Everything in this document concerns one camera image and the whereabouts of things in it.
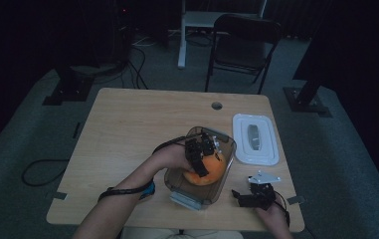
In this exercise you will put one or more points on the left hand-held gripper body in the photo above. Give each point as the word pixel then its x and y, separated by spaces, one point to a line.
pixel 200 147

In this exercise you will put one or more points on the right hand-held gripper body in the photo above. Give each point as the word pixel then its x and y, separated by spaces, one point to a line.
pixel 262 194

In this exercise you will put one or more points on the orange plush toy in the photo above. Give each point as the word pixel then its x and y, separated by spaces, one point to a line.
pixel 213 171

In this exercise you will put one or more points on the transparent grey storage box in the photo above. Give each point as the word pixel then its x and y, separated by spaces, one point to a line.
pixel 190 195

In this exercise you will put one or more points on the white storage box lid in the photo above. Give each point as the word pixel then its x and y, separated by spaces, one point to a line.
pixel 256 139

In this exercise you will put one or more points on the person's right hand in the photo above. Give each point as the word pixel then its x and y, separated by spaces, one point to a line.
pixel 275 219

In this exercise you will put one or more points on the person's left hand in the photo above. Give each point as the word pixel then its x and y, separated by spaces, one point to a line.
pixel 173 158

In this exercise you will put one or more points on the grey tape piece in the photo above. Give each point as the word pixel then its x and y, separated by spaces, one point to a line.
pixel 295 199
pixel 60 195

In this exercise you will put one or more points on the blue wristband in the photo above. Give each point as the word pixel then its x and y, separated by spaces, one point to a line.
pixel 149 191

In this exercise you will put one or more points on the black stand base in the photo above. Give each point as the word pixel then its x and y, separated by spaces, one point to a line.
pixel 69 89
pixel 304 99

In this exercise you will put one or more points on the black folding chair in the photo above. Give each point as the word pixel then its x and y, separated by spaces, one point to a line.
pixel 243 49

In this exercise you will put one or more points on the black tape strip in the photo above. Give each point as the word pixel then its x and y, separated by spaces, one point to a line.
pixel 76 130

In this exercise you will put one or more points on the dark computer tower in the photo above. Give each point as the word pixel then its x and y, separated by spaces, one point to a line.
pixel 122 33

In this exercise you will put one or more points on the white desk frame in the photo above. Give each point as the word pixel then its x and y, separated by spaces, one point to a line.
pixel 190 20

